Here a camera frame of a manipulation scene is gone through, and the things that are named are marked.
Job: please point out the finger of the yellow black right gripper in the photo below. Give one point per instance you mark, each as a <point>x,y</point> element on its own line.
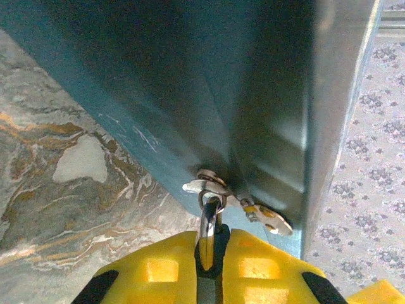
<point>379,293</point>

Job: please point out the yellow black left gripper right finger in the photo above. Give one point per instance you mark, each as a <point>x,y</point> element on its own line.
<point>262,272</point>

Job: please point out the aluminium frame post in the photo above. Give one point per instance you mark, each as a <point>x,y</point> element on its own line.
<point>392,22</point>

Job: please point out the starry night print tin box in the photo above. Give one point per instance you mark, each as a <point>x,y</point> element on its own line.
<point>190,95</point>

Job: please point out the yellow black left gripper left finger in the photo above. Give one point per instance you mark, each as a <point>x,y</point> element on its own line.
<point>152,272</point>

